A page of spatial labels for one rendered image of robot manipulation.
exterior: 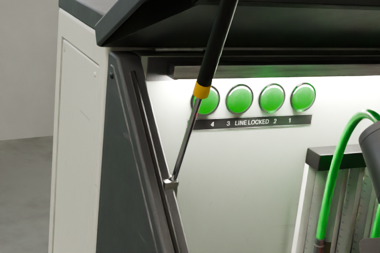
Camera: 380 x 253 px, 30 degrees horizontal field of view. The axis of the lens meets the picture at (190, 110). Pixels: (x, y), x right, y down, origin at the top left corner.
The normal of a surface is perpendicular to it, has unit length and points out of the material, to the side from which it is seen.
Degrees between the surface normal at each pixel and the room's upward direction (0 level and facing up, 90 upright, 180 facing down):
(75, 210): 90
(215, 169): 90
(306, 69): 90
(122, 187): 90
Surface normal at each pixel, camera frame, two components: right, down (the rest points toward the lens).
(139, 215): -0.90, 0.04
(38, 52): 0.52, 0.29
